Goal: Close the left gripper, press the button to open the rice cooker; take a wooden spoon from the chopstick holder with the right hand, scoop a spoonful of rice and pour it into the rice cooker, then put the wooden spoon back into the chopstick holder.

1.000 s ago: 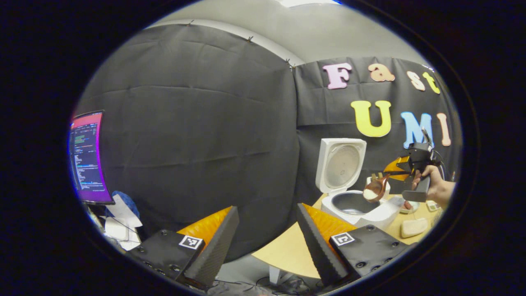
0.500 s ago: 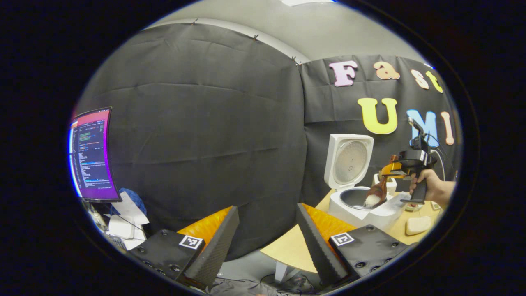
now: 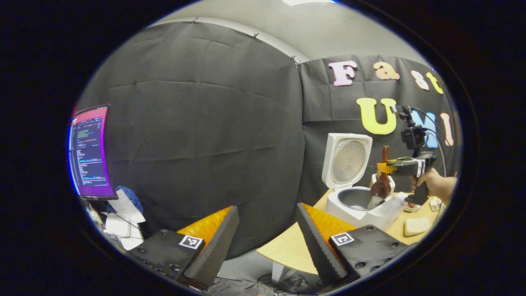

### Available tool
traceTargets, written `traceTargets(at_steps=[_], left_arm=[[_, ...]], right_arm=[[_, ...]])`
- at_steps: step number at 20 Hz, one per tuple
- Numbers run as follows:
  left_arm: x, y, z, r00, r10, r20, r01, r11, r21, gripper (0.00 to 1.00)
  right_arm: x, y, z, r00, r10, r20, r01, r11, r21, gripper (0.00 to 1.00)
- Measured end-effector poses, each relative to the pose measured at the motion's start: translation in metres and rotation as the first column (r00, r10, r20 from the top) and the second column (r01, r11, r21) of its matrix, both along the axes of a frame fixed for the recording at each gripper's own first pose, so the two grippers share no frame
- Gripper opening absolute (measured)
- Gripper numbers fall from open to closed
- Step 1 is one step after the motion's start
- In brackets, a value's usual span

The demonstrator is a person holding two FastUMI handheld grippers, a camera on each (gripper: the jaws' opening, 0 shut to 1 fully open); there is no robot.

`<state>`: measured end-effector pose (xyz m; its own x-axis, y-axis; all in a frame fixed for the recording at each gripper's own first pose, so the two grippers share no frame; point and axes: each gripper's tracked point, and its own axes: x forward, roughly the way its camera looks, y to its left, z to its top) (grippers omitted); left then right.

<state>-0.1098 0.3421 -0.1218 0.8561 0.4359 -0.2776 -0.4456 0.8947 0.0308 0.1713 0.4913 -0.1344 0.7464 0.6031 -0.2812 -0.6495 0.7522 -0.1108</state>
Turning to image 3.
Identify ceiling light panel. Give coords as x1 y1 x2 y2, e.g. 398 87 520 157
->
284 0 337 6

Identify white paper sheets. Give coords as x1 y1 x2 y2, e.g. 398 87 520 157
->
103 188 147 251

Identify computer monitor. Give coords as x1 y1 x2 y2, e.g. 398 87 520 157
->
68 104 119 201

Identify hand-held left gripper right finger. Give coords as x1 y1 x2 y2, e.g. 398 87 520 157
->
296 203 411 286

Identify blue cloth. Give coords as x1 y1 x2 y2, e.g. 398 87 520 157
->
108 186 143 214

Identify white toaster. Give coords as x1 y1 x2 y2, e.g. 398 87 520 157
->
370 173 396 194

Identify white rice cooker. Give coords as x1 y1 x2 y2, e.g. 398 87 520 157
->
321 133 407 230

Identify black backdrop cloth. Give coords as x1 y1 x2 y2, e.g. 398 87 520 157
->
76 21 463 259

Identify brown wooden spoon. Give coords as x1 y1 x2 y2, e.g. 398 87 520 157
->
367 146 392 209

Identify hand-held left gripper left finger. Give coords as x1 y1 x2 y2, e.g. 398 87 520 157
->
127 206 240 288

